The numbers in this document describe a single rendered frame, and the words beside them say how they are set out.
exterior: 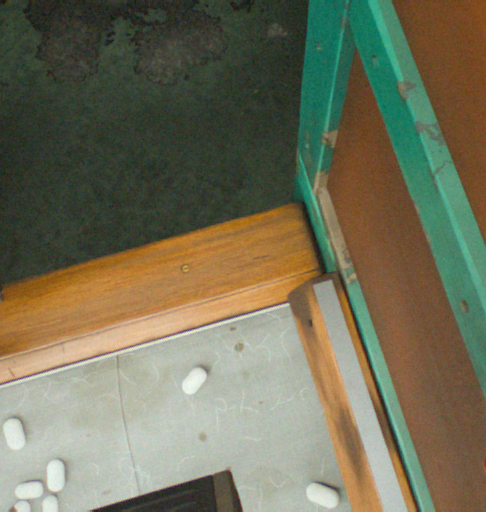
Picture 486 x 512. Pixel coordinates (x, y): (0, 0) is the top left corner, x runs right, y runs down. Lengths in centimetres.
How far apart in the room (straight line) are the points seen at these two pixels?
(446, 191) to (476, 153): 4
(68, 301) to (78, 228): 86
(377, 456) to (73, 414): 37
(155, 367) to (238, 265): 16
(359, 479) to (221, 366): 22
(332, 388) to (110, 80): 126
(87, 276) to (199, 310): 15
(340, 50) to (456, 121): 18
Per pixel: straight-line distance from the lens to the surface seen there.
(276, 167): 178
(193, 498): 58
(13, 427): 95
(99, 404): 94
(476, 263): 41
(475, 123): 39
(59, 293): 95
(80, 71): 195
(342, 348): 80
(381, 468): 80
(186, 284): 92
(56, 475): 93
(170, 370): 93
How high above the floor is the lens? 166
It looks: 75 degrees down
